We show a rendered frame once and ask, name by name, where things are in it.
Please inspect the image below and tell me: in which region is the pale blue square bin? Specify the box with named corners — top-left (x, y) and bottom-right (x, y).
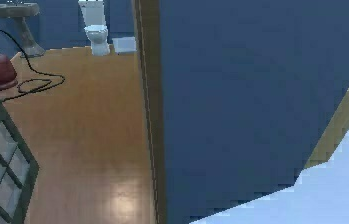
top-left (111, 36), bottom-right (138, 56)

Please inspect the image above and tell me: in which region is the black cable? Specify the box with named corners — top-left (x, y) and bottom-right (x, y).
top-left (0, 26), bottom-right (66, 103)

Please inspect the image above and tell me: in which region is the beige pedestal sink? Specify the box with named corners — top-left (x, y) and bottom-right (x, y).
top-left (0, 0), bottom-right (46, 58)

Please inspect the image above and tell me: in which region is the white toilet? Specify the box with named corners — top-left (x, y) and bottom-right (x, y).
top-left (77, 0), bottom-right (111, 57)

